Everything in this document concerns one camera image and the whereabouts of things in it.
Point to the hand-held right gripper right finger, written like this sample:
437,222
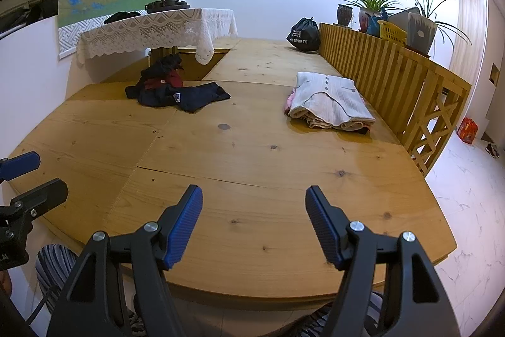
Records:
321,226

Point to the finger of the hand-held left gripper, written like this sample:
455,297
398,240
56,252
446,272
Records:
21,165
43,197

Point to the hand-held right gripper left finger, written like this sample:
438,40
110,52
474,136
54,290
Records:
185,230

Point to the navy blue t-shirt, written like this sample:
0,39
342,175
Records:
197,96

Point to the folded white and pink clothes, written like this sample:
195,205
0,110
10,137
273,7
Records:
331,100

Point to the dark red garment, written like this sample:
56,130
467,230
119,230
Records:
167,79

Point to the wooden slat railing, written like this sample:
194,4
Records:
378,72

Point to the black garment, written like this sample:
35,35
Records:
165,63

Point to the red box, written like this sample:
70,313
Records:
467,131

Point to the black cloth bundle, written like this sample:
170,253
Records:
122,17

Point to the dark shoes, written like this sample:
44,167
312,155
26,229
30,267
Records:
492,150

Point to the white lace tablecloth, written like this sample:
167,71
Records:
150,29

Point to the black plastic bag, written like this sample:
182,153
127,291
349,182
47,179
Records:
303,35

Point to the blue watering can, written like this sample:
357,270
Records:
374,27

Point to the yellow plastic basket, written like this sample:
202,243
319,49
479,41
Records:
392,32

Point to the dark ceramic vase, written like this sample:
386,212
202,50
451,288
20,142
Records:
344,15

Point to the potted plant in red pot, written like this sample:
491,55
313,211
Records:
369,19

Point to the potted plant in grey pot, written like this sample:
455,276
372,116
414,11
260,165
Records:
421,33

